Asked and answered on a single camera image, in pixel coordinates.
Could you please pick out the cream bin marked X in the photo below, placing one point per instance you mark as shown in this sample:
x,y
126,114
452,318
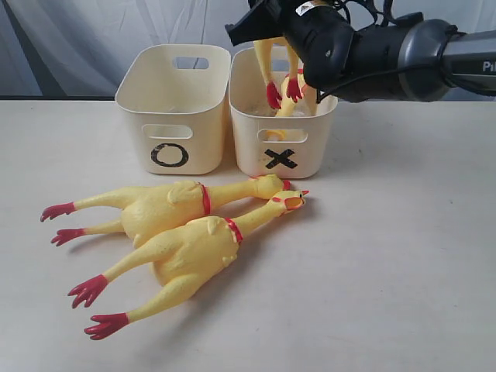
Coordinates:
x,y
290,147

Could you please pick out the cream bin marked O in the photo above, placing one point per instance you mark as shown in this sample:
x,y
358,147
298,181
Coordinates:
x,y
173,99

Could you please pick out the small yellow rubber chicken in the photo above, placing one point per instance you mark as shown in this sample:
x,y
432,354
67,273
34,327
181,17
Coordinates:
x,y
293,90

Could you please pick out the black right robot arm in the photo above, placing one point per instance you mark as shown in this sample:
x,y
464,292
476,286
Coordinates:
x,y
406,58

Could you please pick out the white backdrop curtain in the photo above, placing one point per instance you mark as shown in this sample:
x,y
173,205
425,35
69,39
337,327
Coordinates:
x,y
85,47

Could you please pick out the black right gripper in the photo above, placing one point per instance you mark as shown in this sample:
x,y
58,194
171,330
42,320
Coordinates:
x,y
320,32

